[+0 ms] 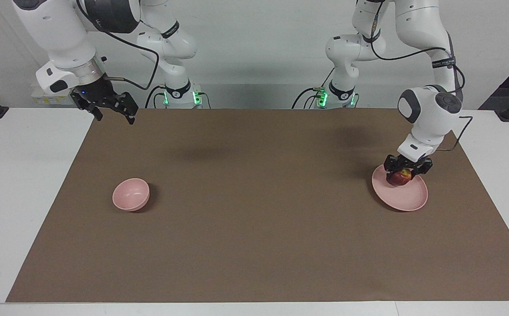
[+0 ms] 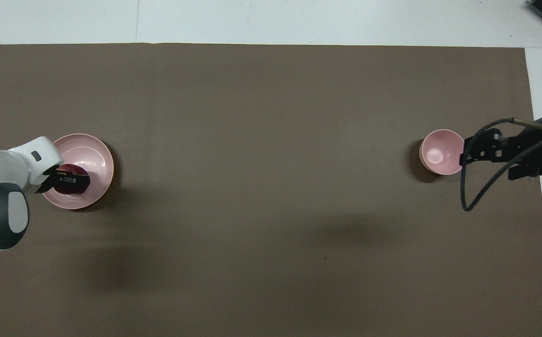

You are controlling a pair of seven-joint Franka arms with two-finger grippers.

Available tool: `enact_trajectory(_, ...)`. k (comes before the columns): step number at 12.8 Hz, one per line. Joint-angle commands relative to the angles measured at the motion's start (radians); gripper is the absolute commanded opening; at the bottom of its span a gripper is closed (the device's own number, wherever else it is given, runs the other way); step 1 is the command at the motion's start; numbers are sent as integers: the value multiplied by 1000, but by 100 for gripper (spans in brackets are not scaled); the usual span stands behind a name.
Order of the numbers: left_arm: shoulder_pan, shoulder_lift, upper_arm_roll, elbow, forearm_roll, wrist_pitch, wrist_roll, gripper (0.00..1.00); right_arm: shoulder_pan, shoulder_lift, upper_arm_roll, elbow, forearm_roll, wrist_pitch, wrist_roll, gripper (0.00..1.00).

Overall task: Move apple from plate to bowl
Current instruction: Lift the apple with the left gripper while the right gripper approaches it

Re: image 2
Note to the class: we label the brown paper table mat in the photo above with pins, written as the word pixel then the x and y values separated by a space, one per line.
pixel 270 140

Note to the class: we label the red apple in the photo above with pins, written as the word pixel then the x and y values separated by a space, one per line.
pixel 72 189

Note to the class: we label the pink plate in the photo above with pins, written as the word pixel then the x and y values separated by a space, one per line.
pixel 93 154

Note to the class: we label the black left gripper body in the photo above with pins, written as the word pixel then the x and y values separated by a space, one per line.
pixel 46 180

